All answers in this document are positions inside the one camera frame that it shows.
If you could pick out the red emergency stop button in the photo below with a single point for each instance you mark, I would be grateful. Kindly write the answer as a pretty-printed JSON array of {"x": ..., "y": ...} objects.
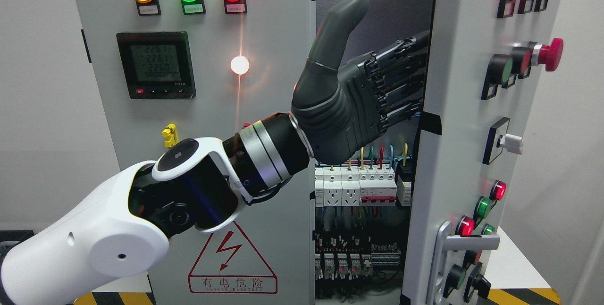
[{"x": 548, "y": 55}]

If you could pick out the black relay terminal row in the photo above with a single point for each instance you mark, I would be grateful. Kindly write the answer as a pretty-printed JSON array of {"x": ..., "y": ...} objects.
[{"x": 350, "y": 255}]

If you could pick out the white knob switch right door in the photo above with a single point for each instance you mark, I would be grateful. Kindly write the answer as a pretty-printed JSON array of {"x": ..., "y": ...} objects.
[{"x": 498, "y": 139}]

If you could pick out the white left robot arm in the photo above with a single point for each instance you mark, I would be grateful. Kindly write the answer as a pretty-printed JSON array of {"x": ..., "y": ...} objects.
[{"x": 123, "y": 227}]

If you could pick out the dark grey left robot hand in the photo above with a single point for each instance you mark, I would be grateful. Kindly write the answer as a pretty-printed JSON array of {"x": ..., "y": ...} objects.
[{"x": 342, "y": 108}]

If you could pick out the yellow terminal connector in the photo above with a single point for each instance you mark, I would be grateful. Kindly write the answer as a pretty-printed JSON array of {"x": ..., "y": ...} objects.
[{"x": 170, "y": 135}]

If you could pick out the silver door handle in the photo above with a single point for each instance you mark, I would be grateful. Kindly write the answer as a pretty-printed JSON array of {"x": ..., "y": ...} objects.
[{"x": 446, "y": 242}]

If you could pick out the red triangle warning sticker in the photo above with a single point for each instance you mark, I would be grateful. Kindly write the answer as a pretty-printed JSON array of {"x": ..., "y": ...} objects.
[{"x": 229, "y": 263}]

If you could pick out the black white surge protector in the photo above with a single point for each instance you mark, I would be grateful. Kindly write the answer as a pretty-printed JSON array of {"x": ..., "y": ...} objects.
[{"x": 403, "y": 180}]

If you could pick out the white socket breaker row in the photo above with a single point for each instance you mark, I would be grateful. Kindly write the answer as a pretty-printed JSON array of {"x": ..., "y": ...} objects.
[{"x": 355, "y": 186}]

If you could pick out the grey cabinet door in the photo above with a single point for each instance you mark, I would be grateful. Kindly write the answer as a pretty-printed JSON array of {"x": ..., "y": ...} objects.
[
  {"x": 479, "y": 70},
  {"x": 275, "y": 36}
]

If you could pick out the black digital power meter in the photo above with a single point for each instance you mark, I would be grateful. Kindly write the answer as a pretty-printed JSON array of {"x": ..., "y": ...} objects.
[{"x": 157, "y": 65}]

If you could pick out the white glowing indicator lamp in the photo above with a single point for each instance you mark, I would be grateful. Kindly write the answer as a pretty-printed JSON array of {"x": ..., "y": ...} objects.
[{"x": 240, "y": 65}]

